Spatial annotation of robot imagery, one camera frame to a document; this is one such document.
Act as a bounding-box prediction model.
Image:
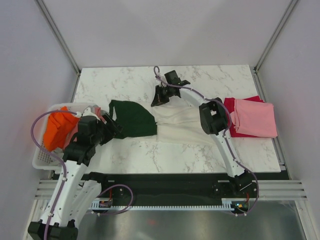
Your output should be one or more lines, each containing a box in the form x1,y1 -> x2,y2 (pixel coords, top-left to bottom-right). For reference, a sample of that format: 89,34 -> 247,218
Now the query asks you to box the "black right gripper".
152,84 -> 173,107

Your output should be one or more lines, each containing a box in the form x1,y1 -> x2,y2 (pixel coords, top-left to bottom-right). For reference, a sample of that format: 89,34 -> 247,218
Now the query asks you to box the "cream and green Charlie Brown shirt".
109,99 -> 215,146

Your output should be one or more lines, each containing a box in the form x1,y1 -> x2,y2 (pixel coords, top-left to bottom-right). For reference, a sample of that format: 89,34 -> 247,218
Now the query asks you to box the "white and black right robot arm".
151,66 -> 252,197

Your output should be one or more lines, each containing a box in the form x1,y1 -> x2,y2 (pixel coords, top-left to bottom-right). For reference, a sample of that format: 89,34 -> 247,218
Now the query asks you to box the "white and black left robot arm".
27,111 -> 122,240

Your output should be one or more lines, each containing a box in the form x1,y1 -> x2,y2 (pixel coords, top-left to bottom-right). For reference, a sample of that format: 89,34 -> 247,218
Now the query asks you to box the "salmon pink t shirt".
62,105 -> 102,150

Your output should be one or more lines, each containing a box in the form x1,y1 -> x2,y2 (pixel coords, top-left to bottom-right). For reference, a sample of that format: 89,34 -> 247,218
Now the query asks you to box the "orange t shirt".
43,106 -> 79,152

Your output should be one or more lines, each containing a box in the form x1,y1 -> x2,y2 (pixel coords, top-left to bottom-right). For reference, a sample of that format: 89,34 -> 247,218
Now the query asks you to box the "crimson folded t shirt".
223,95 -> 264,138

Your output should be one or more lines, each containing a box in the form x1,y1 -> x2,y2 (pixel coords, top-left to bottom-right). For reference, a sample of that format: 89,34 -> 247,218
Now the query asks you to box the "white plastic laundry basket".
30,102 -> 96,171

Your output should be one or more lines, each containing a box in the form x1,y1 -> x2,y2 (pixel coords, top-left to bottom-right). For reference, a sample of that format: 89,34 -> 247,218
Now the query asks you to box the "light pink folded t shirt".
230,99 -> 278,138

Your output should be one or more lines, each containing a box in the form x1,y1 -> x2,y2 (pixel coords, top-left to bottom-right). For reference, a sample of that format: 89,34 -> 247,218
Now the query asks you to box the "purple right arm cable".
153,65 -> 260,217

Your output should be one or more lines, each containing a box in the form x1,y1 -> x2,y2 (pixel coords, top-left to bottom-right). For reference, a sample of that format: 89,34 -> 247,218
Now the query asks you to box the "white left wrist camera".
75,106 -> 100,120

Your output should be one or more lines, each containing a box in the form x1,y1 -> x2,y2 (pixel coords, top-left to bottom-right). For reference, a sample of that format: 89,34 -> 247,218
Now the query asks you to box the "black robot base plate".
53,172 -> 291,207

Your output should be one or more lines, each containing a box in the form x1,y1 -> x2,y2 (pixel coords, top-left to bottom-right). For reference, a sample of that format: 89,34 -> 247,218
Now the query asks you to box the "white slotted cable duct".
89,197 -> 248,211

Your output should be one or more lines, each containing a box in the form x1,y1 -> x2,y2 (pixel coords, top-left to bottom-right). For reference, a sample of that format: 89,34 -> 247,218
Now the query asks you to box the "left aluminium frame post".
34,0 -> 81,77

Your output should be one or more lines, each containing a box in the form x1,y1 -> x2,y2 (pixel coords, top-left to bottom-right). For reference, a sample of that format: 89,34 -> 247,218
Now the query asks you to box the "aluminium frame post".
34,0 -> 81,77
252,0 -> 300,75

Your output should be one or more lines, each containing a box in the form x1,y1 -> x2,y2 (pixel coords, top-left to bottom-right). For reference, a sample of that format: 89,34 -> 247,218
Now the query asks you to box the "right aluminium frame post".
252,0 -> 300,75

